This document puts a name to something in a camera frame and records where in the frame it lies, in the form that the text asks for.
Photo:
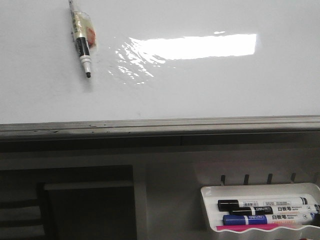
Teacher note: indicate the taped black whiteboard marker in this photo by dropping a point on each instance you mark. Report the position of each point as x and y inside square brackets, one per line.
[84, 36]

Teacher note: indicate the blue capped whiteboard marker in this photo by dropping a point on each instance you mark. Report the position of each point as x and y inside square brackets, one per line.
[299, 218]

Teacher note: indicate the white plastic marker tray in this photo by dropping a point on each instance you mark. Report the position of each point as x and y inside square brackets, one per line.
[213, 217]

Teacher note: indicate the dark chair under board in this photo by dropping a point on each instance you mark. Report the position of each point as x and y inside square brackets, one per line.
[80, 203]

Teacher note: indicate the black capped marker top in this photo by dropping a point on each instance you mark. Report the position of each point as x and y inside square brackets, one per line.
[229, 204]

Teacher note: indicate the black capped marker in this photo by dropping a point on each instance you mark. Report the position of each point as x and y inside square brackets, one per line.
[275, 210]
[229, 204]

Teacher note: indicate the pink eraser block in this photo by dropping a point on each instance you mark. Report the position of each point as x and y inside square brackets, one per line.
[241, 228]

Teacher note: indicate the black capped marker middle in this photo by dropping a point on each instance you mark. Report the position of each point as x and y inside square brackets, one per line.
[275, 210]

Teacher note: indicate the white whiteboard with grey frame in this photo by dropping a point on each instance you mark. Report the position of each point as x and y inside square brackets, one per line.
[160, 67]

